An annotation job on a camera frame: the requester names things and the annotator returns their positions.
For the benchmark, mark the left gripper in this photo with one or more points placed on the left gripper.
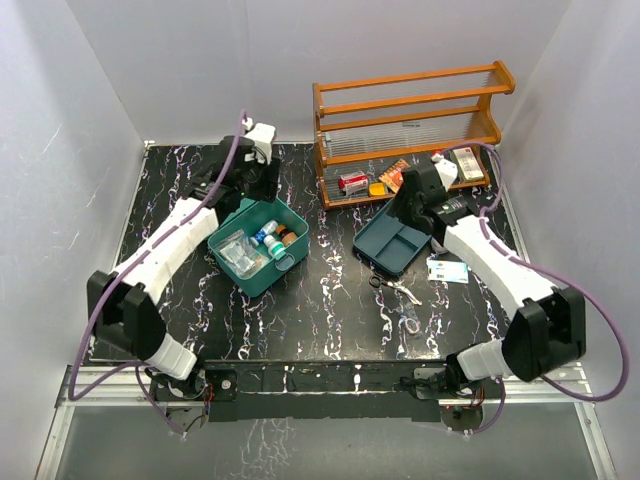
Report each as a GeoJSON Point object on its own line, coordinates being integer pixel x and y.
{"type": "Point", "coordinates": [269, 172]}

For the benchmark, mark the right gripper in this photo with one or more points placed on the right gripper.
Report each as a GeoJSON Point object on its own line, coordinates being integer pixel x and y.
{"type": "Point", "coordinates": [399, 208]}

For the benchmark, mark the blue white bandage roll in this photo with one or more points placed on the blue white bandage roll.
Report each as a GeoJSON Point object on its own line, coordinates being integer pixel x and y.
{"type": "Point", "coordinates": [267, 229]}

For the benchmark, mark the brown medicine bottle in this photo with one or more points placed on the brown medicine bottle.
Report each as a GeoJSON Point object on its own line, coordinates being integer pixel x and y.
{"type": "Point", "coordinates": [286, 235]}

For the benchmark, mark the white spray bottle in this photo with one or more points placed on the white spray bottle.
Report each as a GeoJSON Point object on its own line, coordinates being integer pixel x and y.
{"type": "Point", "coordinates": [275, 247]}

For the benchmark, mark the clear bag of plasters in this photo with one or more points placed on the clear bag of plasters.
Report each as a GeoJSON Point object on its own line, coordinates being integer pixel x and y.
{"type": "Point", "coordinates": [240, 255]}

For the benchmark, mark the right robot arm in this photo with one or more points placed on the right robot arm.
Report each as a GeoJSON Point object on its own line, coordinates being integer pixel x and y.
{"type": "Point", "coordinates": [547, 326]}

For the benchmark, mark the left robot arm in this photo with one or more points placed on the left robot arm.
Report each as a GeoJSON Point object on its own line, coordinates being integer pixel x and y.
{"type": "Point", "coordinates": [123, 303]}

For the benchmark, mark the white green medicine box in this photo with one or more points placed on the white green medicine box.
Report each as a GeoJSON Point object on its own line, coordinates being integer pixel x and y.
{"type": "Point", "coordinates": [468, 165]}

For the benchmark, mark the red white medicine box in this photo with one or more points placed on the red white medicine box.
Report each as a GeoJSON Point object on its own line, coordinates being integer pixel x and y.
{"type": "Point", "coordinates": [353, 182]}

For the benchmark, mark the orange snack packet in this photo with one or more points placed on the orange snack packet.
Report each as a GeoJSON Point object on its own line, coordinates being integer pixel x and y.
{"type": "Point", "coordinates": [393, 176]}

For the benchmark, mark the yellow tape measure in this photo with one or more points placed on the yellow tape measure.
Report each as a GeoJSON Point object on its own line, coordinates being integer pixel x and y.
{"type": "Point", "coordinates": [377, 189]}

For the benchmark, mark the clear round container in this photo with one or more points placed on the clear round container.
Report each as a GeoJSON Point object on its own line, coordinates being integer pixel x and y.
{"type": "Point", "coordinates": [437, 248]}

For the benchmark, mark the blue divided tray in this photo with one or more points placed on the blue divided tray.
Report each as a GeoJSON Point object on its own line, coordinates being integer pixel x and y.
{"type": "Point", "coordinates": [389, 244]}

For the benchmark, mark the white blue card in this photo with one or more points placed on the white blue card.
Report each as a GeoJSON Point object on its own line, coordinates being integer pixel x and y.
{"type": "Point", "coordinates": [447, 271]}

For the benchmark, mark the wooden shelf rack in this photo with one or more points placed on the wooden shelf rack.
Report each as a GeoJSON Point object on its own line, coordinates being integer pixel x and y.
{"type": "Point", "coordinates": [368, 125]}

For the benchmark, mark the small black scissors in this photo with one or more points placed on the small black scissors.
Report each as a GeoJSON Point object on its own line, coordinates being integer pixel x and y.
{"type": "Point", "coordinates": [377, 281]}

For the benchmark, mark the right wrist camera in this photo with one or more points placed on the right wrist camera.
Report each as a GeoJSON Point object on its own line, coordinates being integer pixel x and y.
{"type": "Point", "coordinates": [447, 170]}

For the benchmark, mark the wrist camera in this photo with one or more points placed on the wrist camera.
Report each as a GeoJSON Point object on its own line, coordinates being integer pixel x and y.
{"type": "Point", "coordinates": [262, 136]}
{"type": "Point", "coordinates": [447, 170]}

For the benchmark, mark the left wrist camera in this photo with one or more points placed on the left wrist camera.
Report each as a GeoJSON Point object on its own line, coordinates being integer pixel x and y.
{"type": "Point", "coordinates": [262, 136]}

